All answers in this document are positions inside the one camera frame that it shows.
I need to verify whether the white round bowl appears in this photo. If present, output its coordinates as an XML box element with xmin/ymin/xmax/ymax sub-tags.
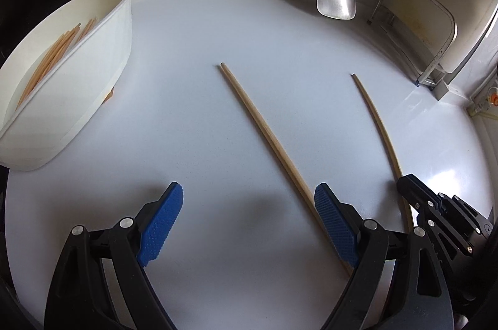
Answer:
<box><xmin>1</xmin><ymin>0</ymin><xmax>133</xmax><ymax>171</ymax></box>

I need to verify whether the metal wire rack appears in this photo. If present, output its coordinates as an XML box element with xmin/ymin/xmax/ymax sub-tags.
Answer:
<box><xmin>365</xmin><ymin>0</ymin><xmax>498</xmax><ymax>102</ymax></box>

